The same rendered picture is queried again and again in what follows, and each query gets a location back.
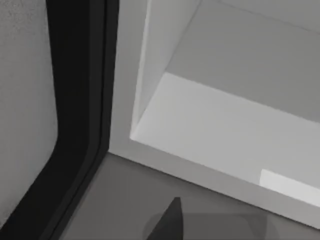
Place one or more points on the pale microwave oven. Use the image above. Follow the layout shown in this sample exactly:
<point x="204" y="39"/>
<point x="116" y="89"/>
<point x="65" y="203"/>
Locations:
<point x="225" y="125"/>

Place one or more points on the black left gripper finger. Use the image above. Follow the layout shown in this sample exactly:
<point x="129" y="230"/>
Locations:
<point x="172" y="225"/>

